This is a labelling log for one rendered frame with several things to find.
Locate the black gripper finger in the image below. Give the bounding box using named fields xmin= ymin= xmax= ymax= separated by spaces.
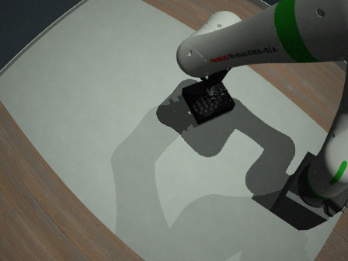
xmin=200 ymin=73 xmax=217 ymax=96
xmin=211 ymin=68 xmax=231 ymax=95

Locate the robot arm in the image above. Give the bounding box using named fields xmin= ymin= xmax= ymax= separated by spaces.
xmin=176 ymin=0 xmax=348 ymax=217

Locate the black lighting desk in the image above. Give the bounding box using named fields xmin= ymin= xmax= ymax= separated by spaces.
xmin=182 ymin=81 xmax=235 ymax=124

